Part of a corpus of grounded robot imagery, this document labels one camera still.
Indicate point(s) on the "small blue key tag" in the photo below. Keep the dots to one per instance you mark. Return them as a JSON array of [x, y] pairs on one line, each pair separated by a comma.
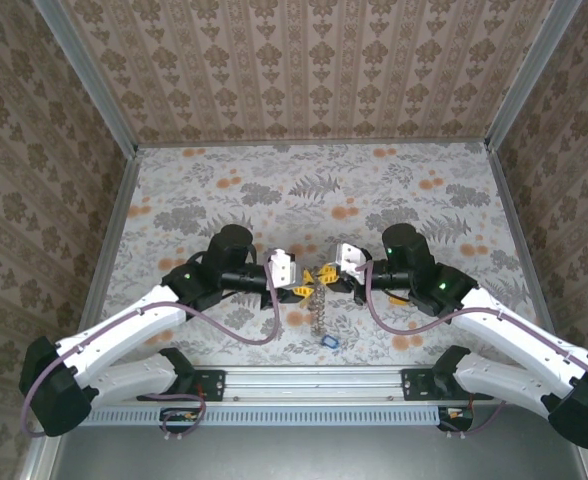
[[328, 341]]

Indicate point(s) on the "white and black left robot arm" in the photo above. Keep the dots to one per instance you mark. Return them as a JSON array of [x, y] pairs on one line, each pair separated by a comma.
[[124, 320]]

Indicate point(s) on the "aluminium table edge rail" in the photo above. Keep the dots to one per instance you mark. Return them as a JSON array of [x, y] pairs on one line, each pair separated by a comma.
[[111, 240], [521, 240]]

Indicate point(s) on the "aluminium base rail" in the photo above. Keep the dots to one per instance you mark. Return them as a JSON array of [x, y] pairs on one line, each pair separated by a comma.
[[304, 382]]

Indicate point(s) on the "aluminium frame post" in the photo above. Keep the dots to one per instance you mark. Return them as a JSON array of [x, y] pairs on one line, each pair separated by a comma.
[[86, 80], [531, 75]]

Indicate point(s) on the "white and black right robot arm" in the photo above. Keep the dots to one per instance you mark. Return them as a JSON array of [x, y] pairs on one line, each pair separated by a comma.
[[514, 325]]

